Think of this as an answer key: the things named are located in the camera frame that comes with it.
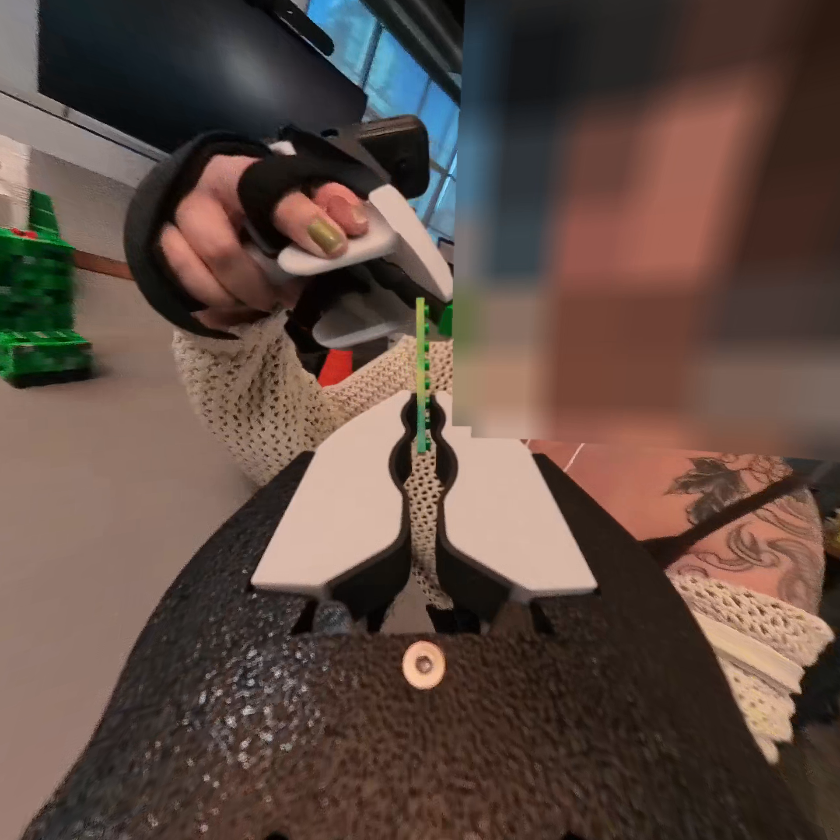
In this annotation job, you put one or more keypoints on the black monitor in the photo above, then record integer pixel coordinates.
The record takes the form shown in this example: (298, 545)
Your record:
(197, 72)

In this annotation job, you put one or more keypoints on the small bright green lego piece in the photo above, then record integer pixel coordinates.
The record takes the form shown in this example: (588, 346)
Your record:
(446, 321)

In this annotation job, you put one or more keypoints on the cream knit sweater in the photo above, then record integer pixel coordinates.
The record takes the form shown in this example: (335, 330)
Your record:
(741, 630)

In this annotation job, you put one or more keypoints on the person's right forearm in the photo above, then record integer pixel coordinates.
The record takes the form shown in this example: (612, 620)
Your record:
(262, 407)

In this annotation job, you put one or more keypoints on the person's right hand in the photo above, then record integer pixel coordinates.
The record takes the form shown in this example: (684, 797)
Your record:
(210, 249)

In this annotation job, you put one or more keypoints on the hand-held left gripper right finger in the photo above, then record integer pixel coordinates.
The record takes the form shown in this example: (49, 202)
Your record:
(518, 518)

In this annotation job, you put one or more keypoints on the long green lego plate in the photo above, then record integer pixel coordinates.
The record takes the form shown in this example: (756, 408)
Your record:
(421, 367)

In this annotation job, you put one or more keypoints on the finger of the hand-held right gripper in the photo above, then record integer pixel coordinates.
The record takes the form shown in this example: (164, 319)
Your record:
(413, 236)
(361, 321)

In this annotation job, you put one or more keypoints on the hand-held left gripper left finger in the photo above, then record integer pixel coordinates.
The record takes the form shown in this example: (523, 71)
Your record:
(334, 505)

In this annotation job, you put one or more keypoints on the built green lego model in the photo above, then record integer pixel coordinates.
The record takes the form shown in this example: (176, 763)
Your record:
(39, 295)

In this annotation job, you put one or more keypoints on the person's tattooed upper body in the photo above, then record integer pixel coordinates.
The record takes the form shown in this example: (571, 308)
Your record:
(623, 492)

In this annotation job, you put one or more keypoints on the red orange object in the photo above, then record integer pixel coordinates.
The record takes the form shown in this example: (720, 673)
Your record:
(334, 367)

